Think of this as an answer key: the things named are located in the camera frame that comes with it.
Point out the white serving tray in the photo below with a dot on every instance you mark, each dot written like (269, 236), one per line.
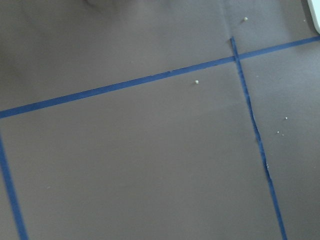
(314, 7)

